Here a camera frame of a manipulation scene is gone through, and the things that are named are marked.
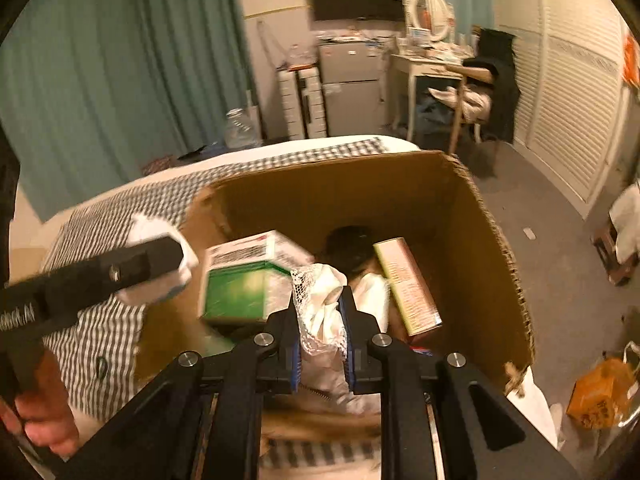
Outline white crumpled clothing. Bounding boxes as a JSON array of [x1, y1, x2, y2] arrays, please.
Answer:
[[427, 85, 493, 123]]

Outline round white mirror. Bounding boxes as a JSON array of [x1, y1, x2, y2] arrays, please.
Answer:
[[411, 0, 453, 43]]

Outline orange hanging bag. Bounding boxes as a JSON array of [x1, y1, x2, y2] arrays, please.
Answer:
[[621, 35, 640, 86]]

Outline orange plastic bag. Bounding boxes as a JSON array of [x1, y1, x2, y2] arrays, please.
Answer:
[[566, 357, 633, 431]]

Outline wide green curtain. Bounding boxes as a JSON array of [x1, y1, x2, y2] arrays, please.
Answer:
[[0, 0, 251, 221]]

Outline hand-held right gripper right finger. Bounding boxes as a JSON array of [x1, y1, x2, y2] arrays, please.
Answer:
[[339, 285, 583, 480]]

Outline cluster of small toiletries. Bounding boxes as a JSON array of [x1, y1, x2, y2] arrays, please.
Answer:
[[400, 30, 476, 61]]

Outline small wooden stool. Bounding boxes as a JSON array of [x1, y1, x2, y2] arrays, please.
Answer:
[[592, 222, 640, 286]]

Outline wooden chair with clothes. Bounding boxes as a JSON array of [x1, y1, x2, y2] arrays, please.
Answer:
[[462, 28, 521, 143]]

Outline white ribbed suitcase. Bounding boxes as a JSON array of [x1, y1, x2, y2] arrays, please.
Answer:
[[277, 65, 328, 141]]

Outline white lace cloth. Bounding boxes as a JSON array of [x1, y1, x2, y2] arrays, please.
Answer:
[[290, 262, 391, 411]]

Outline brown cardboard box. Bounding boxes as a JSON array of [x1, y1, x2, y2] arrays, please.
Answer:
[[135, 150, 535, 441]]

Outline yellow-green and brown medicine box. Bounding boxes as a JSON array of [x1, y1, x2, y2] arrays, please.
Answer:
[[372, 237, 443, 337]]

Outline black wall cable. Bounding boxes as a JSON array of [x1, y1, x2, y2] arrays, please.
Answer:
[[257, 20, 281, 68]]

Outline large clear water bottle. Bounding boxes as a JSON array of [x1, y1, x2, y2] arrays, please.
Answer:
[[223, 108, 262, 150]]

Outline white louvred wardrobe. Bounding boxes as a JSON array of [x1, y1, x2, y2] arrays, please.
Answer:
[[492, 0, 631, 206]]

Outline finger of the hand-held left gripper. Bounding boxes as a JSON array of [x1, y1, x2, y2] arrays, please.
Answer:
[[107, 236, 185, 288]]

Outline blue cloth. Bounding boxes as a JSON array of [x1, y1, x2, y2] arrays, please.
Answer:
[[417, 95, 453, 126]]

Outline grey mini fridge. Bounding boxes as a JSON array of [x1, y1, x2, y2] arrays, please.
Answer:
[[317, 40, 386, 137]]

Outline white dressing table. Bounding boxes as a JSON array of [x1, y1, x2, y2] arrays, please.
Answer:
[[389, 50, 468, 143]]

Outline green and white medicine box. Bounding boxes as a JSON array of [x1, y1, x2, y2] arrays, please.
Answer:
[[199, 230, 315, 323]]

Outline person's left hand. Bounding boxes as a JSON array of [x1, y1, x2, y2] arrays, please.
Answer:
[[0, 350, 81, 456]]

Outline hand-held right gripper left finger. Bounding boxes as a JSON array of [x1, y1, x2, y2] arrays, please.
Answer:
[[65, 292, 302, 480]]

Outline black round object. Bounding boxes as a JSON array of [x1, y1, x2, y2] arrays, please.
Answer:
[[325, 225, 376, 273]]

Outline grey checkered blanket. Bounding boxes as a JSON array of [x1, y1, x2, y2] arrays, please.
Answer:
[[40, 136, 388, 466]]

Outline brown patterned box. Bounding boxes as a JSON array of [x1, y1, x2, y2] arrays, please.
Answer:
[[141, 155, 178, 177]]

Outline white slipper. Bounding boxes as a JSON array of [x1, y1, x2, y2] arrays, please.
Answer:
[[550, 402, 568, 451]]

